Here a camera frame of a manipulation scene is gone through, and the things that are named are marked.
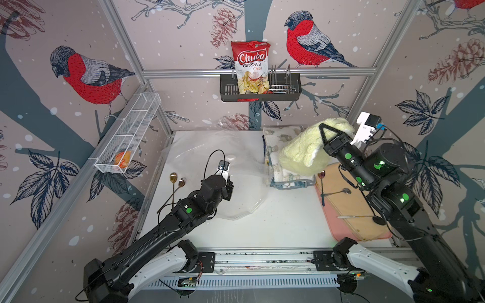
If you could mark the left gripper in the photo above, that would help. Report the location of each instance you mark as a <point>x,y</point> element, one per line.
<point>229,190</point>

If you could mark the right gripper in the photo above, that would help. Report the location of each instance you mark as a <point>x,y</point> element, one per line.
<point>339,145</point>

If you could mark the clear plastic vacuum bag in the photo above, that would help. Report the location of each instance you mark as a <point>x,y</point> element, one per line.
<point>194,154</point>

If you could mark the pale green fleece blanket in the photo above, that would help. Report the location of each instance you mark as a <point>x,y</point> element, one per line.
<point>305,155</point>

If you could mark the teal bear blanket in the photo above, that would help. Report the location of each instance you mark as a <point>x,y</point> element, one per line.
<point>294,184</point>

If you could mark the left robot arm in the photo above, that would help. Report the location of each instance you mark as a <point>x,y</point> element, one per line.
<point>161,251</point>

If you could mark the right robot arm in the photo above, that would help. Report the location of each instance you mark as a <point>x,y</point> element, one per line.
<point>381,178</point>

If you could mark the red Chuba chips bag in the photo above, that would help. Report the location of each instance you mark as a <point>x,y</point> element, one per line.
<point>251,65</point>

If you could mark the copper spoon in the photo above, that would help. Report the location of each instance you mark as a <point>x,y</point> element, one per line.
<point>181,182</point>

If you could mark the gold spoon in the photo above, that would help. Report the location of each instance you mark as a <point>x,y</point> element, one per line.
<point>173,179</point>

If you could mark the silver spoon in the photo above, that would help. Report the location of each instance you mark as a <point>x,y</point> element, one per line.
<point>344,191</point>

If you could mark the beige pink cutting board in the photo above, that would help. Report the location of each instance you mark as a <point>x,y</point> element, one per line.
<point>358,229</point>

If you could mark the black spoon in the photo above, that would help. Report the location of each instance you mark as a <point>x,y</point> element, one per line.
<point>376,219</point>

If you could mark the orange item in basket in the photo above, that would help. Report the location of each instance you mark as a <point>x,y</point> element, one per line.
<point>122,159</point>

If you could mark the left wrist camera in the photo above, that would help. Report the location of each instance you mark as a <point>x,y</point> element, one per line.
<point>223,169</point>

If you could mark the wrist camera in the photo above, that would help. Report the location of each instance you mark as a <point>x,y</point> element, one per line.
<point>223,169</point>
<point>368,124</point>

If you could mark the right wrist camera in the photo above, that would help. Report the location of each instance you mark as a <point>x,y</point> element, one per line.
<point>368,124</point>

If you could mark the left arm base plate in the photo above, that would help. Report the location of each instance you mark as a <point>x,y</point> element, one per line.
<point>205,263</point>

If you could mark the black wall shelf basket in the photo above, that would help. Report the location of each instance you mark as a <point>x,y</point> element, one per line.
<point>275,87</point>

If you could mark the white mesh wall basket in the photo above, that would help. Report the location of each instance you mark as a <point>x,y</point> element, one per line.
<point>131,131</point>

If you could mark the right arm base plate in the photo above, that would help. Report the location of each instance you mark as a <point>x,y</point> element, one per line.
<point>324,261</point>

